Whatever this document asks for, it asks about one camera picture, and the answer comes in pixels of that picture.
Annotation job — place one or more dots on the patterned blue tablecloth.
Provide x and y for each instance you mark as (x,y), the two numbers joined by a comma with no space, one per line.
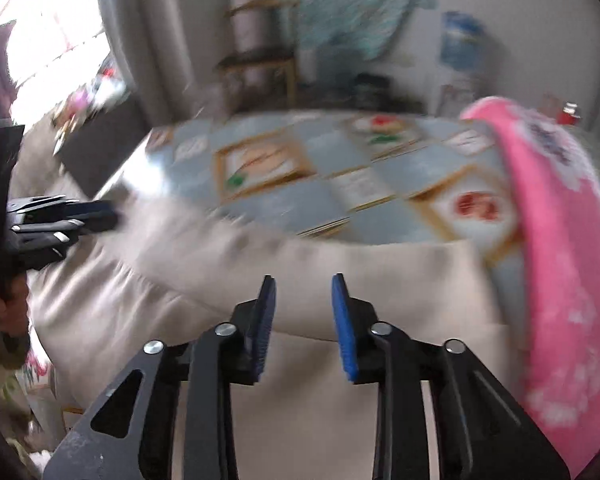
(280,200)

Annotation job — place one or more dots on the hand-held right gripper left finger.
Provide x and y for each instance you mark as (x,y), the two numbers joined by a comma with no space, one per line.
(262,325)

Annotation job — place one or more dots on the white water dispenser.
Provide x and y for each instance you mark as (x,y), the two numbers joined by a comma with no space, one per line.
(457,92)

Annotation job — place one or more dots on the pile of household clutter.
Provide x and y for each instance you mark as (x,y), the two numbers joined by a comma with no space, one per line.
(90,95)

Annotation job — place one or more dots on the person's left hand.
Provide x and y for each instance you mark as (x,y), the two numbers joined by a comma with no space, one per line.
(10,305)

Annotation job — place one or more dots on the teal floral wall cloth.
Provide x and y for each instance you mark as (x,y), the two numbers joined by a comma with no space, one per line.
(350,5)

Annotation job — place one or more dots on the grey curtain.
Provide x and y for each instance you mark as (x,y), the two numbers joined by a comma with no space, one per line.
(155,35)

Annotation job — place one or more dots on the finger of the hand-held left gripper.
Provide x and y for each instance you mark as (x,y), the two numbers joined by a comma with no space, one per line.
(50,245)
(95,210)

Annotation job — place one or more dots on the white cylinder container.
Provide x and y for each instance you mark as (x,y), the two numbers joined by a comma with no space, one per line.
(250,25)

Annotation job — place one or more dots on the pink floral blanket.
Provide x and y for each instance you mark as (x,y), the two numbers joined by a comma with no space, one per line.
(555,260)

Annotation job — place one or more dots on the black bag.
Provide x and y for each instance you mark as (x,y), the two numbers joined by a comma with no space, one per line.
(380,90)

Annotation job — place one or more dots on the cream jacket with black trim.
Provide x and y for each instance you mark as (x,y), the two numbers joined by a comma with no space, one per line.
(180,280)

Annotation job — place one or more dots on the wooden shelf stand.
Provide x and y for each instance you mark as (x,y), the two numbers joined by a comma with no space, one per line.
(260,57)

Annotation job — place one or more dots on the dark cabinet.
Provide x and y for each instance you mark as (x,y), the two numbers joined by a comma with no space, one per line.
(110,155)

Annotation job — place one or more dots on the red jar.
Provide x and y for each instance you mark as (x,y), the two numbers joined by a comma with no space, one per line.
(569,116)

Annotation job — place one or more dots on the blue water jug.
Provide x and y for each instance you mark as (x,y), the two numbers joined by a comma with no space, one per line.
(460,40)

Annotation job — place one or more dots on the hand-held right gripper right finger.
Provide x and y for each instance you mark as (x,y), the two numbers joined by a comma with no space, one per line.
(342,330)

